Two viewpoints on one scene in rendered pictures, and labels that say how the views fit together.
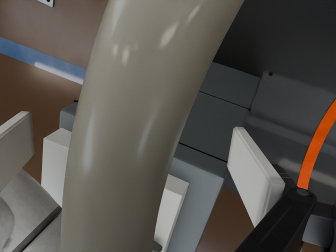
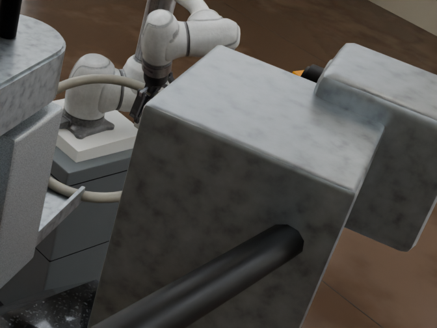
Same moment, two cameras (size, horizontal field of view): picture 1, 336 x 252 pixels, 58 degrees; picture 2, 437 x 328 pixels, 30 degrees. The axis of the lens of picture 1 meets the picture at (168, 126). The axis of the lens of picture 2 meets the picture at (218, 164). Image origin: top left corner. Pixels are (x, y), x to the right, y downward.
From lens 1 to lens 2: 246 cm
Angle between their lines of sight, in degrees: 36
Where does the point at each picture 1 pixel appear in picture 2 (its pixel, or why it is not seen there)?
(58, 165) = (128, 127)
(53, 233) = (116, 97)
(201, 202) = (61, 159)
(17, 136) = not seen: hidden behind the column
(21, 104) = not seen: hidden behind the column
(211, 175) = (74, 170)
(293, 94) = not seen: outside the picture
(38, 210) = (127, 101)
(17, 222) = (131, 92)
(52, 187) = (118, 118)
